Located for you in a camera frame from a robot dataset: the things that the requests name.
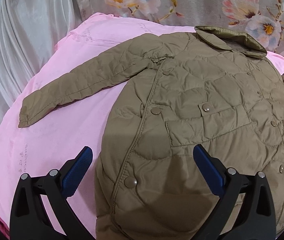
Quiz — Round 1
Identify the olive quilted puffer jacket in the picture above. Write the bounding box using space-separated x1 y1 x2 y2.
19 26 284 239

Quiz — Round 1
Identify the pink quilt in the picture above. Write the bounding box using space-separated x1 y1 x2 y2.
0 12 284 240

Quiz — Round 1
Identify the white satin curtain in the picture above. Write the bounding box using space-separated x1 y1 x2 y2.
0 0 81 124

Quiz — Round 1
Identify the grey floral bed sheet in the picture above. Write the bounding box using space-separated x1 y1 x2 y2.
76 0 284 57

